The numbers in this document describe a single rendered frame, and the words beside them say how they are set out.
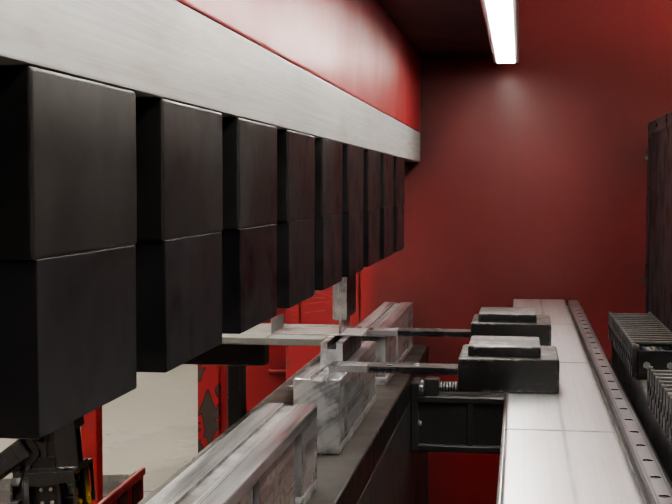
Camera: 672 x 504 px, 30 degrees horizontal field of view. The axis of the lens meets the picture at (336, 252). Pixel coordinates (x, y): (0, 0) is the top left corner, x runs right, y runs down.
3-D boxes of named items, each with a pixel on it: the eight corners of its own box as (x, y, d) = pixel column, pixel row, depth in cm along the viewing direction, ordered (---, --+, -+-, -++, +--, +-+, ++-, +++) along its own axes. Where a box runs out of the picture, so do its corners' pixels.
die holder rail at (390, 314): (384, 346, 259) (384, 301, 259) (412, 347, 258) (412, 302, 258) (351, 384, 210) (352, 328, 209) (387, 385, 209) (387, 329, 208)
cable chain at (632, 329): (607, 338, 171) (608, 310, 171) (650, 339, 170) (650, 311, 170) (631, 379, 135) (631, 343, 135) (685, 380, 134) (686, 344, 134)
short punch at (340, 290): (342, 326, 184) (342, 262, 184) (356, 326, 184) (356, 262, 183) (332, 334, 174) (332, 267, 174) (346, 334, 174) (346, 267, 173)
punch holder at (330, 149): (273, 279, 149) (272, 142, 149) (342, 280, 148) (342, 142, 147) (245, 290, 135) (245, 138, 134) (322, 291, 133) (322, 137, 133)
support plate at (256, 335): (174, 328, 192) (174, 321, 192) (341, 331, 188) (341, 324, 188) (138, 342, 174) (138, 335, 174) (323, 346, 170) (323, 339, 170)
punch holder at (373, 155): (324, 260, 189) (324, 152, 188) (380, 261, 188) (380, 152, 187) (308, 266, 174) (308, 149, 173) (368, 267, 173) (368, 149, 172)
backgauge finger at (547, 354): (338, 372, 150) (338, 331, 150) (556, 377, 146) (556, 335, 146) (322, 388, 138) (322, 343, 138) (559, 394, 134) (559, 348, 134)
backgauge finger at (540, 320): (372, 337, 185) (372, 304, 185) (549, 340, 181) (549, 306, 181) (362, 347, 173) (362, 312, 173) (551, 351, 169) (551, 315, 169)
